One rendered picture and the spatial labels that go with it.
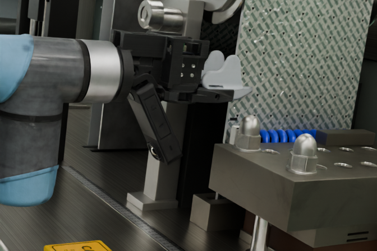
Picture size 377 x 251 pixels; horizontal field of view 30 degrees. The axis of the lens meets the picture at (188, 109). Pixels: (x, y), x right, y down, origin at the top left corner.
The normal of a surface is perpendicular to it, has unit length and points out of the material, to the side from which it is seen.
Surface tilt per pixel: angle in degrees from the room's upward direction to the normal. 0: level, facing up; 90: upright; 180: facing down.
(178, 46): 90
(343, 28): 90
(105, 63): 61
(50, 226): 0
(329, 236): 90
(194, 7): 90
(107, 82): 100
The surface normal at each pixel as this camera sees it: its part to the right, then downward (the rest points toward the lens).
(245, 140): -0.47, 0.11
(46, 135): 0.71, 0.22
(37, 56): 0.52, -0.26
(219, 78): 0.55, 0.22
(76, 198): 0.13, -0.97
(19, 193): 0.19, 0.25
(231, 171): -0.84, -0.01
